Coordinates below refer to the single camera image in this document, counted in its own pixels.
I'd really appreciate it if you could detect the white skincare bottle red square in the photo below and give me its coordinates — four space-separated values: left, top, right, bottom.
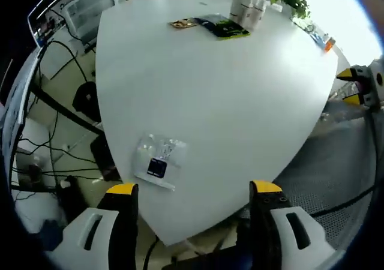
229 0 250 24

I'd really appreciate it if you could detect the white standing desk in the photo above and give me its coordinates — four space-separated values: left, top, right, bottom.
1 44 44 178

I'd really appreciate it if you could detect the white frame mesh chair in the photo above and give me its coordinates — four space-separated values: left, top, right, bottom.
64 0 119 41

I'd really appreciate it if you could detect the small golden brown packet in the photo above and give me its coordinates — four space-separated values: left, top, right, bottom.
167 18 199 29

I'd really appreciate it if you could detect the clear plastic bag black card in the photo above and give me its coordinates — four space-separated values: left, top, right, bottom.
133 131 188 192

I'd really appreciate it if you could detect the black floor bag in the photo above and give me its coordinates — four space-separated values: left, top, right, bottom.
71 82 102 122
89 134 122 182

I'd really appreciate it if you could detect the blue packet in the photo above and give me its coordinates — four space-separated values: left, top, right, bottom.
308 26 328 47

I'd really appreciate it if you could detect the white skincare pump bottle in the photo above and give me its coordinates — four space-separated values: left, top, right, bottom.
246 0 268 28

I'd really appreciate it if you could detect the green black printed packet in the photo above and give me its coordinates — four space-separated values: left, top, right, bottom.
193 13 251 40

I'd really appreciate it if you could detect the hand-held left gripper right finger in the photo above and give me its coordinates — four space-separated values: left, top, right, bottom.
249 179 337 270

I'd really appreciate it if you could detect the grey mesh office chair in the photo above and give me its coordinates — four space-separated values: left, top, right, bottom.
236 98 383 253

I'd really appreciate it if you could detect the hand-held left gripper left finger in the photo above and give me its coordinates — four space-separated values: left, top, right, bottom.
61 182 140 270

